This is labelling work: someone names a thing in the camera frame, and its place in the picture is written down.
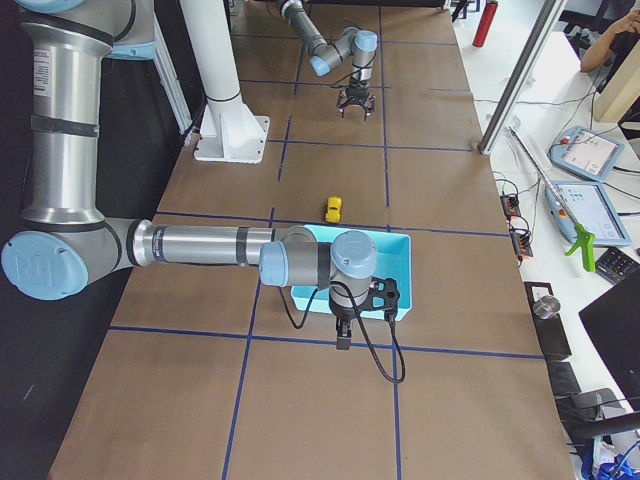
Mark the near teach pendant tablet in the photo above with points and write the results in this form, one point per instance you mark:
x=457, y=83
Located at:
x=591, y=206

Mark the black computer keyboard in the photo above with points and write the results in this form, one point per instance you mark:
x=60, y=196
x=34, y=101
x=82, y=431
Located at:
x=615, y=266

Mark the small metal cup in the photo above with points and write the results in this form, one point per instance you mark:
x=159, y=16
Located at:
x=546, y=307

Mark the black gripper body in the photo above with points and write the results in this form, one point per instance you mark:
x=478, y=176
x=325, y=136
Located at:
x=344, y=318
x=357, y=93

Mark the light blue plastic bin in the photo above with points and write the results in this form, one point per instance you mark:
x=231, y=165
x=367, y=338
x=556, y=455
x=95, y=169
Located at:
x=393, y=261

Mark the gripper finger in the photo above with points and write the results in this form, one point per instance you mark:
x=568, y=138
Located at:
x=343, y=340
x=343, y=101
x=368, y=105

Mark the aluminium frame post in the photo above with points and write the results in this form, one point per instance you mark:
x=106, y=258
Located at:
x=543, y=26

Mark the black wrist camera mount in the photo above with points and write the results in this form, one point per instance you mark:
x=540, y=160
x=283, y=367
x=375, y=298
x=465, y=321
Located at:
x=383, y=296

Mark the green handled reacher grabber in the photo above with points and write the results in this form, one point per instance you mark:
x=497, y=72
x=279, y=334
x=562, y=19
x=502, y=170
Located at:
x=584, y=239

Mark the yellow beetle toy car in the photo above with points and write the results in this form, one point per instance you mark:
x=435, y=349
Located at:
x=333, y=211

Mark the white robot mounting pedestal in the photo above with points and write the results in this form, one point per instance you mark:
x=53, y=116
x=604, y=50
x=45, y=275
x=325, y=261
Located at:
x=229, y=131

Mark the far teach pendant tablet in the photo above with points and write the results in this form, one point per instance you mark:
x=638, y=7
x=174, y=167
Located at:
x=585, y=153

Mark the orange black connector box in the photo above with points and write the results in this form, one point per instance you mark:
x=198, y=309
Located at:
x=510, y=205

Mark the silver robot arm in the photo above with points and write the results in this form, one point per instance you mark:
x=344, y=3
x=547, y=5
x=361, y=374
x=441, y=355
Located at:
x=355, y=44
x=311, y=154

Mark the red fire extinguisher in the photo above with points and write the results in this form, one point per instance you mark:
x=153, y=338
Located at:
x=484, y=25

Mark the person forearm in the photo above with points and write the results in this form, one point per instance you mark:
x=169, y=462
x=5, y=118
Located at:
x=600, y=51

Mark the teach pendant tablet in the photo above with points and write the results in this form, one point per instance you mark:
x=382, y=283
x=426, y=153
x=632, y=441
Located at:
x=585, y=153
x=591, y=206

